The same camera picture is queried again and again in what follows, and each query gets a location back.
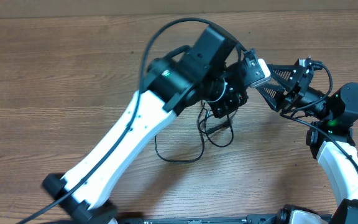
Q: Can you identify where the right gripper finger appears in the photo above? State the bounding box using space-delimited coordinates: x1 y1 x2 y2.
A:
256 83 285 112
267 64 300 90

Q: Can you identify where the black USB cable two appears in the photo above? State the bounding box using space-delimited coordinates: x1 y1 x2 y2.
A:
154 107 206 164

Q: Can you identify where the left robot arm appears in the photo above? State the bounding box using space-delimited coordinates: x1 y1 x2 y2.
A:
42 25 247 223

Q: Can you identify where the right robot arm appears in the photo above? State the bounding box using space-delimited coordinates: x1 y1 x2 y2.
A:
258 58 358 223

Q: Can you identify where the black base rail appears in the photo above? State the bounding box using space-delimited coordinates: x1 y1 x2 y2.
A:
116 205 295 224

